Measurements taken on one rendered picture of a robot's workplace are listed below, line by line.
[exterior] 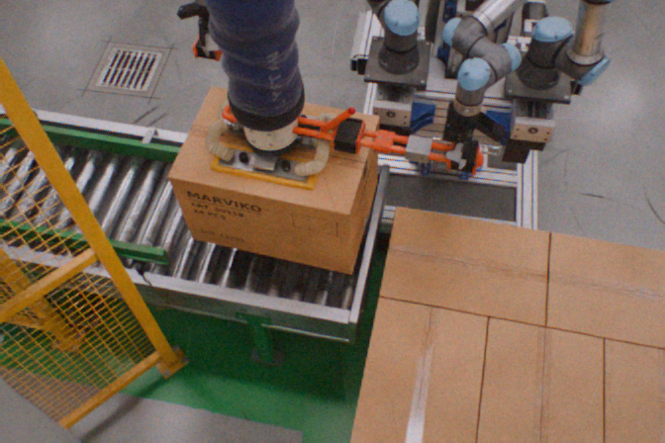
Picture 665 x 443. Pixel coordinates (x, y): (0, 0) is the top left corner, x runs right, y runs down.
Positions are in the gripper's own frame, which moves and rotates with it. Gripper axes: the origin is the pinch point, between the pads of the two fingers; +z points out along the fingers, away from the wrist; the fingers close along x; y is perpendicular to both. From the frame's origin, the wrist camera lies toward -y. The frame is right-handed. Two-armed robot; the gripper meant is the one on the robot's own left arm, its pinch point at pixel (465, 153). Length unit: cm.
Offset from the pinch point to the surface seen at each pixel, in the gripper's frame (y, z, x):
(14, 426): 92, 4, 103
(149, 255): 105, 60, 26
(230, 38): 63, -43, 11
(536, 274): -35, 67, -4
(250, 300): 63, 62, 33
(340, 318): 31, 62, 33
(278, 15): 51, -49, 8
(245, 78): 61, -29, 11
